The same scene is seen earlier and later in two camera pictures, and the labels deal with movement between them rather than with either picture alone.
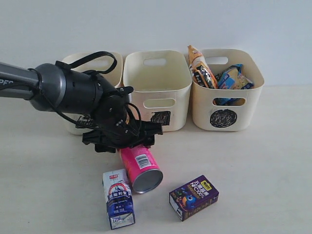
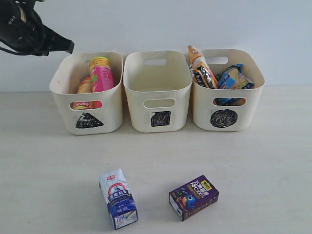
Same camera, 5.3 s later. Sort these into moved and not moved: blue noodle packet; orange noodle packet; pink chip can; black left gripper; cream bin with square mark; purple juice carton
Moved: black left gripper; pink chip can
Not moved: blue noodle packet; orange noodle packet; cream bin with square mark; purple juice carton
